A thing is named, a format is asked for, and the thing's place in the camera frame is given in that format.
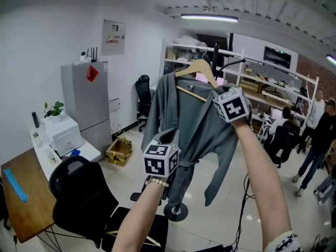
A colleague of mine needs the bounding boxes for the white bead bracelet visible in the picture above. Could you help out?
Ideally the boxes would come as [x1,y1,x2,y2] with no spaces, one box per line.
[144,176,170,188]

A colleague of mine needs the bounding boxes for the open cardboard box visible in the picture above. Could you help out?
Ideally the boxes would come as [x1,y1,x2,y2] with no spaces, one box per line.
[106,137,134,167]

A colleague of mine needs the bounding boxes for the black high-back office chair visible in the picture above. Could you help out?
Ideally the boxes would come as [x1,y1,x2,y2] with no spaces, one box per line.
[134,74,153,133]

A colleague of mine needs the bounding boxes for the black mesh office chair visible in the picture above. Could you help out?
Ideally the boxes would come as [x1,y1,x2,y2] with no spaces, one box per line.
[48,155,169,252]

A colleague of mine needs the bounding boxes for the grey wall electrical panel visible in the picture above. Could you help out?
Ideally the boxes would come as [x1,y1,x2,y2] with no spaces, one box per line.
[101,19,127,56]

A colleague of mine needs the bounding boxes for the person's right forearm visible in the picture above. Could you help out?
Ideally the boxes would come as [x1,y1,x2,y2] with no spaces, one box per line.
[230,118,292,249]

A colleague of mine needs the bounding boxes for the wooden desk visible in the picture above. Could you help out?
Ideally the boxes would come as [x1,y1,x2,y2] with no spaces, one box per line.
[1,148,58,244]

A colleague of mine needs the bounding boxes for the black mesh swivel chair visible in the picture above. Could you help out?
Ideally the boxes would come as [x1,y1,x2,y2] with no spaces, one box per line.
[263,120,298,169]

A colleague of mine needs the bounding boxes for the white black patterned sleeve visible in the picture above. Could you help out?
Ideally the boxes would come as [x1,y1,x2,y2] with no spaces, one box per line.
[264,231,304,252]

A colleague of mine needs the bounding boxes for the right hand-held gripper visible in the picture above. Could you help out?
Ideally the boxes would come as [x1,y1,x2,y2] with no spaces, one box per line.
[212,85,253,122]

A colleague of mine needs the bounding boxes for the clear glass jar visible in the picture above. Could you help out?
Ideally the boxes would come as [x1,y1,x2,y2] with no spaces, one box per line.
[32,131,45,149]

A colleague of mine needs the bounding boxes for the person's left forearm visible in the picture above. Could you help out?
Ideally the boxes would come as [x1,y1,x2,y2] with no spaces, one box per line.
[112,176,171,252]

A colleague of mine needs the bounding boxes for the black wifi router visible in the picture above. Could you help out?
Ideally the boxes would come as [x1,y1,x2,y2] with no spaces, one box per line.
[86,46,99,63]

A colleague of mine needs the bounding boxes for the red paper decoration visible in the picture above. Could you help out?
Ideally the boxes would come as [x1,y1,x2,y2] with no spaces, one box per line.
[86,65,100,83]

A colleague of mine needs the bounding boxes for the green potted plant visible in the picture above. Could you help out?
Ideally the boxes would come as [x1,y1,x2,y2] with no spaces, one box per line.
[43,101,65,123]

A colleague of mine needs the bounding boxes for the silver refrigerator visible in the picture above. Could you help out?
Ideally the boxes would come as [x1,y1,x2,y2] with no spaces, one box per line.
[61,60,111,158]

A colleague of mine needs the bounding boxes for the dark wall-mounted unit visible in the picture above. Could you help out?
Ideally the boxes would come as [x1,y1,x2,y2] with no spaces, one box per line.
[263,45,292,70]

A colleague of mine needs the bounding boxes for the lit computer monitor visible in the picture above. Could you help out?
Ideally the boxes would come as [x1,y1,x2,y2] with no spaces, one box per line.
[195,71,224,87]

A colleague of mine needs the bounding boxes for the grey garment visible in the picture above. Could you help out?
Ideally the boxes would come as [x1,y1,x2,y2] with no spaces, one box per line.
[141,71,253,207]

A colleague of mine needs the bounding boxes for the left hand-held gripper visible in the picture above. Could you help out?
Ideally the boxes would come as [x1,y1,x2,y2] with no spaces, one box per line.
[141,128,182,178]

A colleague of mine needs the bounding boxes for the white countertop appliance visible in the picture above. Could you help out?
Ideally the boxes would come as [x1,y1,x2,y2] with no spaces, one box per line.
[44,113,86,158]

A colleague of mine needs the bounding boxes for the wooden clothes hanger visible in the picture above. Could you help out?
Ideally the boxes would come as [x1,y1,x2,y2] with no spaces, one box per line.
[174,47,221,102]

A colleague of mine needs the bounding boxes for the white wall-mounted box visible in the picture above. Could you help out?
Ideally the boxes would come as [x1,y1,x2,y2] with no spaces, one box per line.
[108,97,121,113]

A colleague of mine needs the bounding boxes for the white metal shelving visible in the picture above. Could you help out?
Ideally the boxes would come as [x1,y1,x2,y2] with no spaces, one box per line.
[159,41,320,142]

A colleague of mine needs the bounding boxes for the white small table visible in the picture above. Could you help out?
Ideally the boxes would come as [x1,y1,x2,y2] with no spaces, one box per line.
[258,112,276,142]

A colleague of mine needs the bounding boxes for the blue flat strip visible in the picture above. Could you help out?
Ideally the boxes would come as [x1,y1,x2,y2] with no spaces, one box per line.
[3,166,29,204]

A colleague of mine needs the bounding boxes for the white side table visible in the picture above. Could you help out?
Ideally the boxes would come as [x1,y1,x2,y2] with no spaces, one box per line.
[29,124,102,181]

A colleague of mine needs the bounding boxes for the clear plastic bottle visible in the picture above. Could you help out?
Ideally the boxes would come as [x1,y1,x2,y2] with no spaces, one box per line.
[46,144,57,164]

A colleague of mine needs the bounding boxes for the black coat rack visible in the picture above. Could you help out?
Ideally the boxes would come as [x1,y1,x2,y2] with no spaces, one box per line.
[164,32,247,222]

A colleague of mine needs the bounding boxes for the black floor cable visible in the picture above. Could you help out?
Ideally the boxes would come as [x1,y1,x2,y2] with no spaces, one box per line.
[230,171,257,252]

